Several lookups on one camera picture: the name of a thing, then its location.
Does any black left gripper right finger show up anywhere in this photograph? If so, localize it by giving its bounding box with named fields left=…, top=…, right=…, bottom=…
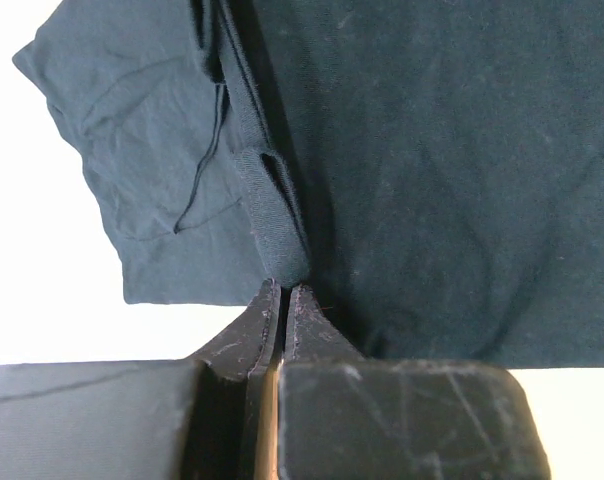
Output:
left=278, top=286, right=551, bottom=479

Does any black t shirt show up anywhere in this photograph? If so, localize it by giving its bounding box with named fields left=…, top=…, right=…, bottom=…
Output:
left=13, top=1, right=604, bottom=368

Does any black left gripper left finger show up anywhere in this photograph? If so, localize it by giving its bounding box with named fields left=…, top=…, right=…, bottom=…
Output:
left=0, top=281, right=282, bottom=479

